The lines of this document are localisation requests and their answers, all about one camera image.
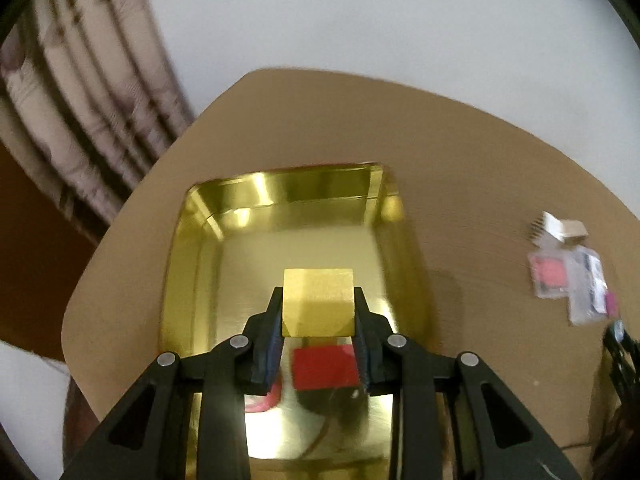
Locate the patterned beige curtain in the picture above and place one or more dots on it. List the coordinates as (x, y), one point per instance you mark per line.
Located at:
(75, 85)

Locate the gold tin tray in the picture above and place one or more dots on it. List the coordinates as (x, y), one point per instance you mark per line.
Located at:
(250, 260)

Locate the brown wooden door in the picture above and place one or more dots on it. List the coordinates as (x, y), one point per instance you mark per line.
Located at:
(30, 260)

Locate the yellow block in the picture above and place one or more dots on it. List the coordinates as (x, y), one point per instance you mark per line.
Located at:
(320, 300)

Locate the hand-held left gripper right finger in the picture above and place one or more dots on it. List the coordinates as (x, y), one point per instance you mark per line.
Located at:
(364, 360)

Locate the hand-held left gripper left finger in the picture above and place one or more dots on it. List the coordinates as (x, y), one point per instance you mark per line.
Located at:
(272, 355)

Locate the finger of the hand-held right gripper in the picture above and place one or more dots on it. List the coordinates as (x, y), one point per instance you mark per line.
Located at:
(620, 350)

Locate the clear plastic box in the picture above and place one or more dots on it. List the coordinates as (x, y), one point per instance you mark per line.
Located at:
(587, 285)

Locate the red block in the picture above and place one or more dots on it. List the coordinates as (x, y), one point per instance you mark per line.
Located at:
(325, 367)

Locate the pink item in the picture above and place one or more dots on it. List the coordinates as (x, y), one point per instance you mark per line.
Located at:
(550, 272)

